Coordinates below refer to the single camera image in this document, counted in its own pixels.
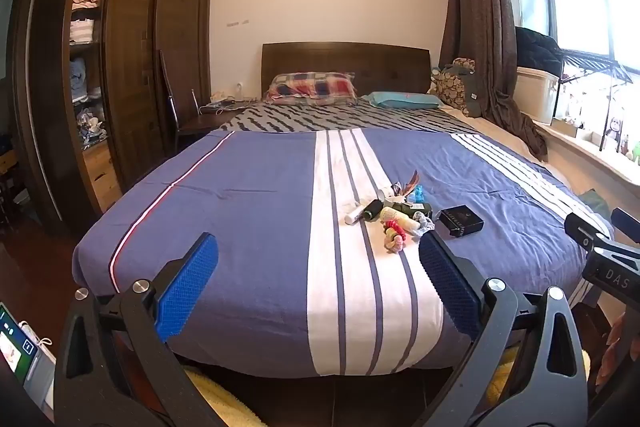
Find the green cloth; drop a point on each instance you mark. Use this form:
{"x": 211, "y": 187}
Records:
{"x": 597, "y": 204}

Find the black jacket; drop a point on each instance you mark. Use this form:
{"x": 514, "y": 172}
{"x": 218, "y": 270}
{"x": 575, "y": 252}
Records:
{"x": 537, "y": 49}

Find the dark wooden wardrobe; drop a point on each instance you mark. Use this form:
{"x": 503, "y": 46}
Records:
{"x": 130, "y": 57}

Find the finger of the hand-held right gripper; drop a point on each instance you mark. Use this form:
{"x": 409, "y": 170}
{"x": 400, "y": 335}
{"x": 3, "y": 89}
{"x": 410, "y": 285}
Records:
{"x": 627, "y": 221}
{"x": 587, "y": 234}

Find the white striped folded clothes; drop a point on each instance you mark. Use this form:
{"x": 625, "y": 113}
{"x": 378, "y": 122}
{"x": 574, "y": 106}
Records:
{"x": 82, "y": 32}

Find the yellow fleece pants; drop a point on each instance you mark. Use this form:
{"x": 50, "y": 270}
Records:
{"x": 220, "y": 399}

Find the smartphone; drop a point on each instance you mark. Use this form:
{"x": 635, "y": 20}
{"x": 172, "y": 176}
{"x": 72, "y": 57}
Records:
{"x": 15, "y": 342}

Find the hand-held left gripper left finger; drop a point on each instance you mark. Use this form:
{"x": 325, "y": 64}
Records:
{"x": 187, "y": 287}

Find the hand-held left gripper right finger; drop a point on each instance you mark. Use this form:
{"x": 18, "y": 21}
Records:
{"x": 450, "y": 282}

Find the patterned folded clothes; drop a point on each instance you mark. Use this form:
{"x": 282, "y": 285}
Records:
{"x": 90, "y": 127}

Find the grey zebra-pattern sheet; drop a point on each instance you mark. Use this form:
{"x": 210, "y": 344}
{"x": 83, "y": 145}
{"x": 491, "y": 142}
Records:
{"x": 310, "y": 119}

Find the white storage box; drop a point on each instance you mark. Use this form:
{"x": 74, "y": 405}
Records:
{"x": 535, "y": 97}

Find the black metal rack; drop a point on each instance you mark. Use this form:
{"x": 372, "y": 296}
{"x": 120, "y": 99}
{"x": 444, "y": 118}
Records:
{"x": 595, "y": 67}

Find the black box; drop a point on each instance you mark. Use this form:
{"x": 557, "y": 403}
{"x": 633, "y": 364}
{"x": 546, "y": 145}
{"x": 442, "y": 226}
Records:
{"x": 460, "y": 221}

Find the teal packet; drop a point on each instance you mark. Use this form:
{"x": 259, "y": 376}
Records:
{"x": 416, "y": 195}

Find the plaid pillow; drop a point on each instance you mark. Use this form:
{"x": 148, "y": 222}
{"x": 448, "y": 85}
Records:
{"x": 312, "y": 88}

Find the brown curtain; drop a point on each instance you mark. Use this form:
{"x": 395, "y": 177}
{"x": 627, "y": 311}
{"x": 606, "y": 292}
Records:
{"x": 482, "y": 32}

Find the monkey doll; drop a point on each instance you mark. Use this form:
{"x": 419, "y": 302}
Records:
{"x": 615, "y": 132}

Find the black roll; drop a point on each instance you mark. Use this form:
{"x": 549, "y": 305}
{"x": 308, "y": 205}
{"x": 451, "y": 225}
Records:
{"x": 372, "y": 210}

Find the white paper cup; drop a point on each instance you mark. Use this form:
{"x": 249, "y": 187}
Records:
{"x": 387, "y": 194}

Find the dark chair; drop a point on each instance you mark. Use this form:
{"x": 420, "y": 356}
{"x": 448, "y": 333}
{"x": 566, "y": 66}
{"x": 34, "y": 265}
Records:
{"x": 192, "y": 124}

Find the blue white striped duvet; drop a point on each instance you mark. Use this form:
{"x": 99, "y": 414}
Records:
{"x": 240, "y": 217}

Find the wooden bed headboard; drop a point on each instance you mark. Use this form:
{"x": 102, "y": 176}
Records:
{"x": 345, "y": 59}

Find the teal pillow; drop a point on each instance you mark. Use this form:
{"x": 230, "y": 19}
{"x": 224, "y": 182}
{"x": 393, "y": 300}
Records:
{"x": 400, "y": 100}

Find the dark green bag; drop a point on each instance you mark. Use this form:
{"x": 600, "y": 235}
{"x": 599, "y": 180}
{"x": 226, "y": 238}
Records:
{"x": 471, "y": 89}

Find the dark green bottle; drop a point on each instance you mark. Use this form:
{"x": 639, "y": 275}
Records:
{"x": 412, "y": 210}

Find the green toy figure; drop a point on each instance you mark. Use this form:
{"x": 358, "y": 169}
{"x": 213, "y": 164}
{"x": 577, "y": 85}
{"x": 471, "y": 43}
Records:
{"x": 635, "y": 152}

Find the blue folded clothes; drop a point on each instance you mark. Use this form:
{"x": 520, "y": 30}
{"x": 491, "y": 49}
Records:
{"x": 84, "y": 82}

